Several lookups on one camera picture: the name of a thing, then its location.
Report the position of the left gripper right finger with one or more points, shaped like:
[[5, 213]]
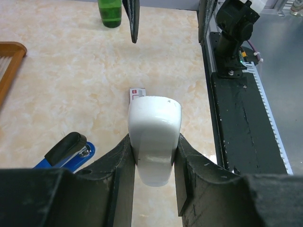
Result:
[[210, 196]]

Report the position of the green glass bottle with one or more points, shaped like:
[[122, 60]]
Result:
[[110, 12]]

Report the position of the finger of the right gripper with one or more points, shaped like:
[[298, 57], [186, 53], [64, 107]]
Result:
[[205, 12], [132, 8]]

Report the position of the blue black stapler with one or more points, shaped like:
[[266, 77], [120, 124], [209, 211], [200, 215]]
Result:
[[71, 152]]

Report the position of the small staple box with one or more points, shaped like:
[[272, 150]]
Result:
[[136, 93]]

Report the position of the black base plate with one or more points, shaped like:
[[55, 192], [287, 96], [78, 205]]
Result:
[[244, 140]]

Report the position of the white slotted cable duct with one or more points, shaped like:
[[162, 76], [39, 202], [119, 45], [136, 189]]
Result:
[[251, 68]]

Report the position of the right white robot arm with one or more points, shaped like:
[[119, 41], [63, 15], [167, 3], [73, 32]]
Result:
[[235, 18]]

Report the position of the wooden three-tier shelf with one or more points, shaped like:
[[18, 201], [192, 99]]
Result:
[[11, 56]]

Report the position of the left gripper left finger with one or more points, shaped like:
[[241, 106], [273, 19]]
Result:
[[99, 195]]

